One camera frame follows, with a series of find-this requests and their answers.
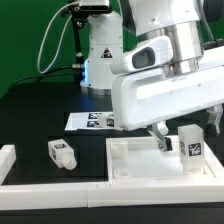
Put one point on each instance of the white square table top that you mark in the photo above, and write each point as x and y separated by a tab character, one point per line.
139	158

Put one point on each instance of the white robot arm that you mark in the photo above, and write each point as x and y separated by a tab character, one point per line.
113	34

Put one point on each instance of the white marker sheet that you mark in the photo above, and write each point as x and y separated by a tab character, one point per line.
85	120

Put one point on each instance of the white U-shaped fence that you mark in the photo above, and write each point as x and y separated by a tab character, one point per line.
207	186

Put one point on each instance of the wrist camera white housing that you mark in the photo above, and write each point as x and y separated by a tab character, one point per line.
146	55

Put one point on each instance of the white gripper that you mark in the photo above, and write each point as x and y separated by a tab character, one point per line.
149	97

